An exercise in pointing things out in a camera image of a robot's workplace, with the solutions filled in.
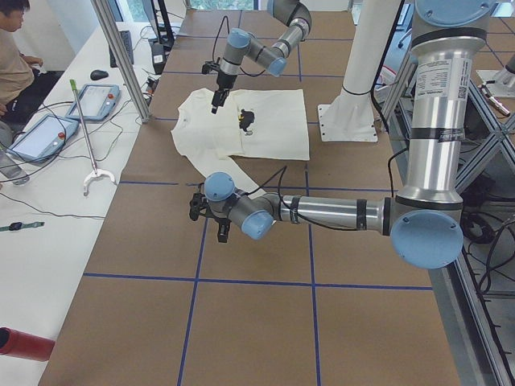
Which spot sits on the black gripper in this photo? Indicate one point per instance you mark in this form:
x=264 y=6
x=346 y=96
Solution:
x=223 y=81
x=220 y=219

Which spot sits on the cream long-sleeve cat shirt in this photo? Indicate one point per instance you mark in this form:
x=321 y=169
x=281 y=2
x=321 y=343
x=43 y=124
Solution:
x=252 y=124

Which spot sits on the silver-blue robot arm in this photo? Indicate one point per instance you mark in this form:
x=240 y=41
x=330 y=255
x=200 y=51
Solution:
x=422 y=218
x=240 y=44

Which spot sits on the black labelled box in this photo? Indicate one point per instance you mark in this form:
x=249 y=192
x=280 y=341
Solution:
x=158 y=57

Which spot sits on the far teach pendant tablet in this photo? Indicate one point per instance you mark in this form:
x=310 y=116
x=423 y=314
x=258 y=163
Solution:
x=97 y=101

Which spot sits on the teach pendant tablet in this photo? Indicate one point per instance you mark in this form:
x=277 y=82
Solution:
x=97 y=101
x=44 y=139

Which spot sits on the long reacher grabber stick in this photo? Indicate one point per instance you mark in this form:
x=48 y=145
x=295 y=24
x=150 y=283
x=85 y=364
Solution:
x=96 y=173

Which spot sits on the black computer mouse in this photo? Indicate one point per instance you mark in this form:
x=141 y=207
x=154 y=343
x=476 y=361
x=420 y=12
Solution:
x=98 y=75

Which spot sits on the near teach pendant tablet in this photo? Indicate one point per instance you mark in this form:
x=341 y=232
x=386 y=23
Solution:
x=44 y=139

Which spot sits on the seated person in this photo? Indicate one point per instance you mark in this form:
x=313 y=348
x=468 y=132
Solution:
x=23 y=86

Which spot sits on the red cylinder bottle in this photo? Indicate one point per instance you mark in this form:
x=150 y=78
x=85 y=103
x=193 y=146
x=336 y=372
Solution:
x=25 y=346

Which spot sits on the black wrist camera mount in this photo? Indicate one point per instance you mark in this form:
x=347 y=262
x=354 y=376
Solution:
x=198 y=206
x=210 y=66

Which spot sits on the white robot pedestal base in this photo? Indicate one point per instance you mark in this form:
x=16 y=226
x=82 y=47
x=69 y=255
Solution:
x=349 y=118

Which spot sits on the aluminium frame post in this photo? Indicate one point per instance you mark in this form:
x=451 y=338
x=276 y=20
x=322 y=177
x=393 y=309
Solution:
x=114 y=40

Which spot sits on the green strap wristwatch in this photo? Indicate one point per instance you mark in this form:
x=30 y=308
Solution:
x=16 y=226

